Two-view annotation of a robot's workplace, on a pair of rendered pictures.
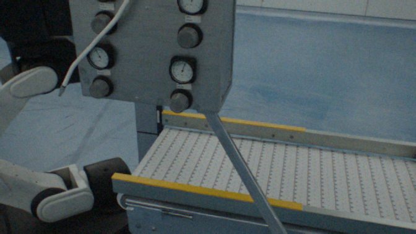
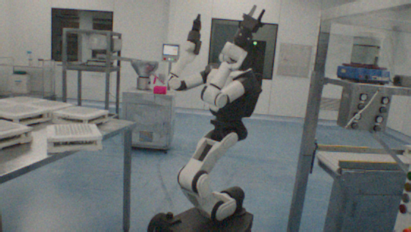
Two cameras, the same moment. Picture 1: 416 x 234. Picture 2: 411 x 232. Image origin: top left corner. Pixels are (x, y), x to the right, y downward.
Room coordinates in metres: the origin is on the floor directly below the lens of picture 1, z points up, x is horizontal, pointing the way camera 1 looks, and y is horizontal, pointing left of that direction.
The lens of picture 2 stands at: (-0.63, 1.32, 1.32)
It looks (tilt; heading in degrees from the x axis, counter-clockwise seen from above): 12 degrees down; 341
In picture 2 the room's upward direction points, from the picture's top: 5 degrees clockwise
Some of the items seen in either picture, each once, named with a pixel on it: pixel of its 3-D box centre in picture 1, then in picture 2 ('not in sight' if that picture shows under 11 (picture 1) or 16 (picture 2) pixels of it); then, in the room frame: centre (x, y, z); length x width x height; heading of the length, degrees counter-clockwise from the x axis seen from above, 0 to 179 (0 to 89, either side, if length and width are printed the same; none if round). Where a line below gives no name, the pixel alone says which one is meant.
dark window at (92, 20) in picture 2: not in sight; (81, 36); (6.48, 1.83, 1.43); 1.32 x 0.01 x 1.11; 72
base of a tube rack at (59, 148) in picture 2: not in sight; (73, 141); (0.96, 1.47, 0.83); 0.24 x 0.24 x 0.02; 10
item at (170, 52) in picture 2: not in sight; (169, 67); (3.52, 0.50, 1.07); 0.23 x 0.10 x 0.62; 72
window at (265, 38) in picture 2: not in sight; (242, 49); (5.46, -1.38, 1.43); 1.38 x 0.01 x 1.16; 72
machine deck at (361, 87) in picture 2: not in sight; (385, 87); (0.67, -0.15, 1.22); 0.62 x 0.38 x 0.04; 77
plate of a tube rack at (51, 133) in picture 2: not in sight; (73, 132); (0.96, 1.47, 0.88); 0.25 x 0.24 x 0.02; 100
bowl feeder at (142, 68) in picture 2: not in sight; (149, 75); (3.52, 0.77, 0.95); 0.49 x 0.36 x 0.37; 72
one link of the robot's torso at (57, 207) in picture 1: (60, 192); (216, 205); (1.22, 0.57, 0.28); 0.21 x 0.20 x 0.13; 122
